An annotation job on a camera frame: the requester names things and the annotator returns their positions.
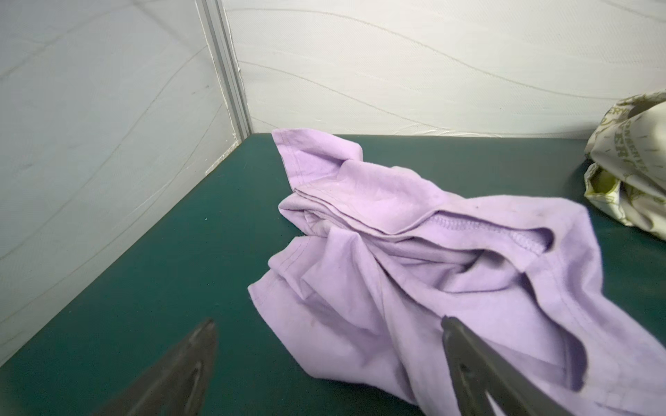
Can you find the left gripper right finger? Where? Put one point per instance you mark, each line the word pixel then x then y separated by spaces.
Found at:
pixel 482 378

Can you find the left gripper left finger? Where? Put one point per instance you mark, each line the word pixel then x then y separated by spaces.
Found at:
pixel 177 383

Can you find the purple cloth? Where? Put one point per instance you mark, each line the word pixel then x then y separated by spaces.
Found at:
pixel 384 255

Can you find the cream patterned cloth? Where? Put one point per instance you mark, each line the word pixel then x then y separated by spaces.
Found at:
pixel 626 179

